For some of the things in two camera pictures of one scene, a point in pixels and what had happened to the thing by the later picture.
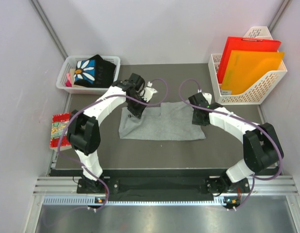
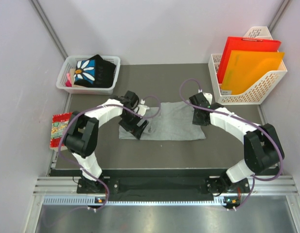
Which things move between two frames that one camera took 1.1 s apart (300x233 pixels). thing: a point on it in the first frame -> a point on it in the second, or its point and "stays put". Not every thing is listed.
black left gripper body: (134, 108) -> (129, 122)
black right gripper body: (196, 120) stays put
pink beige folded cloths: (70, 78) stays put
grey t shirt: (171, 121) stays put
